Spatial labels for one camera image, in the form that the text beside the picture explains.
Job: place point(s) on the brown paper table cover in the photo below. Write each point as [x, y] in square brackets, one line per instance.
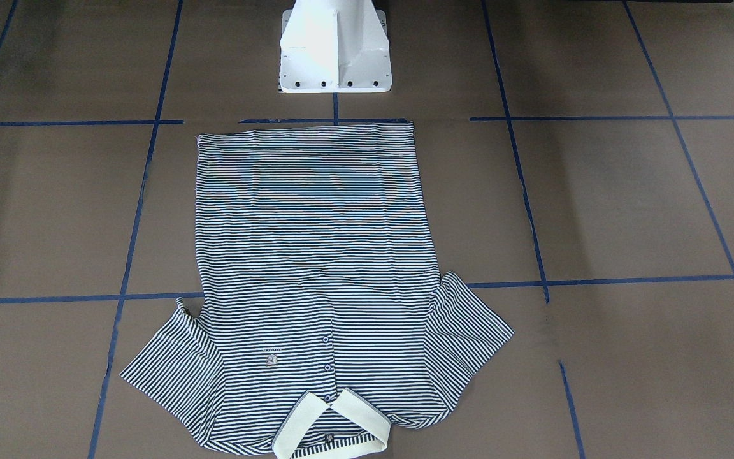
[577, 161]

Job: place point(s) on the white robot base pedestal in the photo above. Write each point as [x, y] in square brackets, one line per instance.
[334, 47]

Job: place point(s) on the blue white striped polo shirt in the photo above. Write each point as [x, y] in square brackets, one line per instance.
[326, 320]

